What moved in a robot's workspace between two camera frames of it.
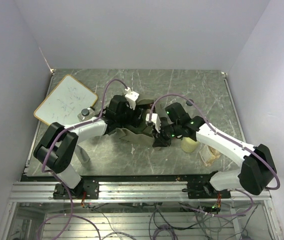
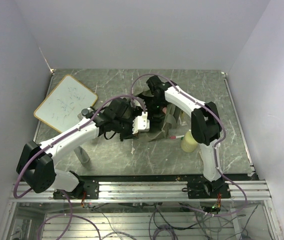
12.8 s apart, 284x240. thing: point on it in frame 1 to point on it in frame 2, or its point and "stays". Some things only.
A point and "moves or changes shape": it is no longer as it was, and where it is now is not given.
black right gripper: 160,140 to 152,119
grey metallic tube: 82,154 stays
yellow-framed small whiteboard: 64,103 stays
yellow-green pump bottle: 188,144 stays
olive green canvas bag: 138,132 moves or changes shape
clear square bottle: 86,113 stays
